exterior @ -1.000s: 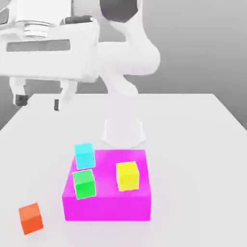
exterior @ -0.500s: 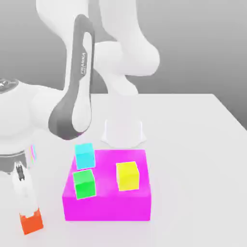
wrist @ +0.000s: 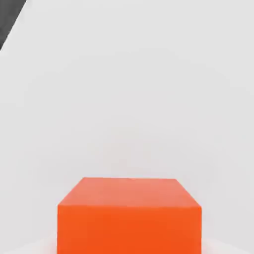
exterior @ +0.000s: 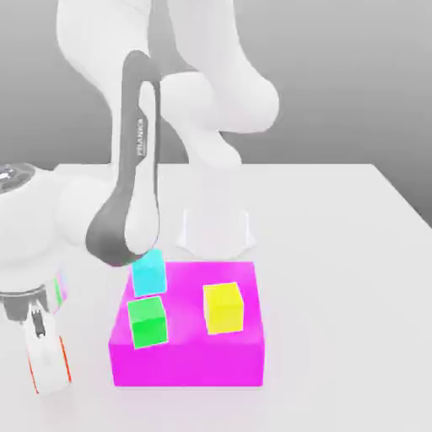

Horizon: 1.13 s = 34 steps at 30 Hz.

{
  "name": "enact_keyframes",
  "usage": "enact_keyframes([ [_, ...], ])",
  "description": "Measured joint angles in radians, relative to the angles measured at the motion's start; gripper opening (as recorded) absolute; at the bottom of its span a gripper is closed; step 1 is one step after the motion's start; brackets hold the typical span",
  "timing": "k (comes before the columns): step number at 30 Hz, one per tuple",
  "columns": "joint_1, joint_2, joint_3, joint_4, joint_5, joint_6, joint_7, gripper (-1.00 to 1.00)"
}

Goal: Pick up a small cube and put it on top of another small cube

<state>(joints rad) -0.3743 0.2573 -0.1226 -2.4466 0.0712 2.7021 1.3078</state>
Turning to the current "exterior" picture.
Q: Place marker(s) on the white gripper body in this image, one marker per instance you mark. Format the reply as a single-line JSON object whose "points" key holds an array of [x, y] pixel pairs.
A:
{"points": [[47, 357]]}

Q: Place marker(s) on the small yellow cube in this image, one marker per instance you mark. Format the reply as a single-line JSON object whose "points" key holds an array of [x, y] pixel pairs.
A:
{"points": [[222, 310]]}

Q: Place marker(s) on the large magenta box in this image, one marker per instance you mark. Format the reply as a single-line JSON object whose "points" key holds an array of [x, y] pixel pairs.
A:
{"points": [[189, 361]]}

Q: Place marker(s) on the small cyan cube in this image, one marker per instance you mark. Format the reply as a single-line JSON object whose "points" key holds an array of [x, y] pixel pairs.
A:
{"points": [[148, 273]]}

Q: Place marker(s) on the small green cube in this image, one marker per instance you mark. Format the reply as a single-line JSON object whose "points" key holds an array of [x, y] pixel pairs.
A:
{"points": [[148, 327]]}

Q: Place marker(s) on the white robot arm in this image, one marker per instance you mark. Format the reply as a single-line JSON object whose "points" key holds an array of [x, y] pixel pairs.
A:
{"points": [[236, 84]]}

